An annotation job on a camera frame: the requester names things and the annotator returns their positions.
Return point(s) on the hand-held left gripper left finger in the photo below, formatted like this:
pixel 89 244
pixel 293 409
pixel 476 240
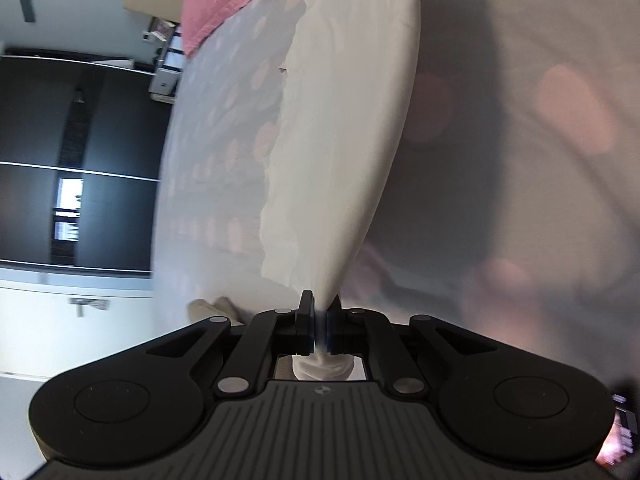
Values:
pixel 311 321

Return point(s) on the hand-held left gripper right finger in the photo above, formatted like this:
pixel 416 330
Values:
pixel 328 330

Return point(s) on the cream white shirt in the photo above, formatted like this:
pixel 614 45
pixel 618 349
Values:
pixel 345 135

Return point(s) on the beige cloth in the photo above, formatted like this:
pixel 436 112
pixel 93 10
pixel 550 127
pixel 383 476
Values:
pixel 220 307

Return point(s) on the lavender pink-dotted bed sheet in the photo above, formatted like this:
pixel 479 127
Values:
pixel 525 185

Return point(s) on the white nightstand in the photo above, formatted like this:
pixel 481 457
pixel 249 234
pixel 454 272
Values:
pixel 167 75

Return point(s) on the black smartphone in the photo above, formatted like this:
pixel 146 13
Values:
pixel 622 435

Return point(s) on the pink pillow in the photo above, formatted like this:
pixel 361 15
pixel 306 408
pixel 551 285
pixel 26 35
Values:
pixel 215 0

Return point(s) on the black wardrobe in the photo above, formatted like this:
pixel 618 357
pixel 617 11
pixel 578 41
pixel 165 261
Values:
pixel 30 120

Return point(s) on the dark wall device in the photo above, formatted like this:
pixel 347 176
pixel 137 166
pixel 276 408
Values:
pixel 27 6

